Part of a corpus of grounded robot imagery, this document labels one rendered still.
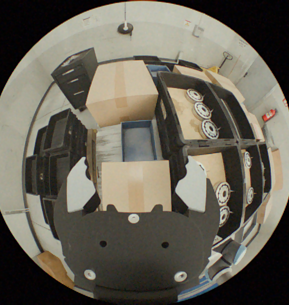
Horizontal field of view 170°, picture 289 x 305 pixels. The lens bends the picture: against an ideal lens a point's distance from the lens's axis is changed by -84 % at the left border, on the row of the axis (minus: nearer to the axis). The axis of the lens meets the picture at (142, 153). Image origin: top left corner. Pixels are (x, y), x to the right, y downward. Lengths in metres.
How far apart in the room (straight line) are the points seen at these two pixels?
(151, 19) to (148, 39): 0.68
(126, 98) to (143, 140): 0.23
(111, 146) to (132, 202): 0.31
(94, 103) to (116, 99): 0.09
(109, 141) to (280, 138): 3.59
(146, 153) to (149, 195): 0.24
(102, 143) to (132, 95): 0.29
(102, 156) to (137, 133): 0.21
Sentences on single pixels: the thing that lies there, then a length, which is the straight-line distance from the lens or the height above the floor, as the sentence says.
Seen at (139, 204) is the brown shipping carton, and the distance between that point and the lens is 0.32.
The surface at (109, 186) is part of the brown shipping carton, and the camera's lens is 0.32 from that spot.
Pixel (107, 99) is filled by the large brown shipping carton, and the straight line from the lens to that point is 0.41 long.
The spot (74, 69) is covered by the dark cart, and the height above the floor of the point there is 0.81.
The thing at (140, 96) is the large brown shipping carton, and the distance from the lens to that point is 0.41.
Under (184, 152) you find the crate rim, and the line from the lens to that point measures 0.28.
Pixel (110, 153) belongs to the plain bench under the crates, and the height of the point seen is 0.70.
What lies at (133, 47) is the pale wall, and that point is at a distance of 3.28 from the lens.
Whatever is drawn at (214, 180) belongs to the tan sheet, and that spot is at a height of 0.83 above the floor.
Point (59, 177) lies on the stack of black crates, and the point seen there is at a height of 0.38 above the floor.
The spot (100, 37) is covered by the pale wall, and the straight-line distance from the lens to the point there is 3.25.
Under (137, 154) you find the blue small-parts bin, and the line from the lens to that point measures 0.48.
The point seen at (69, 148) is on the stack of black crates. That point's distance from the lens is 0.93.
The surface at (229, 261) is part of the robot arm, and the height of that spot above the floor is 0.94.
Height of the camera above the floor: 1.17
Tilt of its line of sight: 75 degrees down
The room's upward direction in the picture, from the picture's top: 10 degrees clockwise
